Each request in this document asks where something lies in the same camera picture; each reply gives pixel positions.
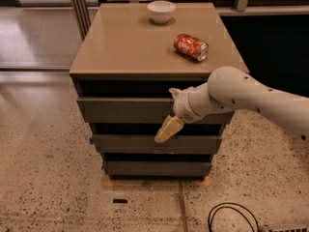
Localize grey drawer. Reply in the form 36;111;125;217
102;160;212;177
92;134;222;155
76;97;235;126

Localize grey middle drawer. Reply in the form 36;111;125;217
92;134;222;155

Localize grey top drawer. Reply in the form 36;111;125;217
76;97;235;126

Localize black cable loop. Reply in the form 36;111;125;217
207;202;261;232

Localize white ceramic bowl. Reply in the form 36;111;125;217
147;1;176;24

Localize red soda can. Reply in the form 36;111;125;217
174;34;209;62

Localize grey bottom drawer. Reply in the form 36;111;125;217
102;160;212;177

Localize grey drawer cabinet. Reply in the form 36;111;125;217
69;2;250;181

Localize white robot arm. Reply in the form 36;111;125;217
154;67;309;143

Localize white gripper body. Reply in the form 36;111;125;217
173;89;194;123

